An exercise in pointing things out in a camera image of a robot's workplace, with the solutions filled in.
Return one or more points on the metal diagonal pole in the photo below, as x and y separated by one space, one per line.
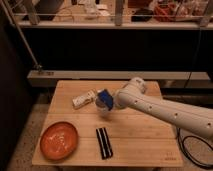
8 9

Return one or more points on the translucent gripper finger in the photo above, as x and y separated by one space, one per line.
101 108

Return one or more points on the black striped cloth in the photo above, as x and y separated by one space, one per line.
104 143

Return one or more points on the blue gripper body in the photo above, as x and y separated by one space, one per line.
106 98

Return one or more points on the grey metal shelf rail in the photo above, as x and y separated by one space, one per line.
194 80

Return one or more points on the orange ceramic bowl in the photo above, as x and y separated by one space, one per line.
59 141

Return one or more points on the red object on shelf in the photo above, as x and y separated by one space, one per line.
164 13

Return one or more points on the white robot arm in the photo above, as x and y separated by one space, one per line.
197 120

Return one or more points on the black object on shelf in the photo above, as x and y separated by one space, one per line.
142 15

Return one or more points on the wooden table board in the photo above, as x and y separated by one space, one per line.
137 140

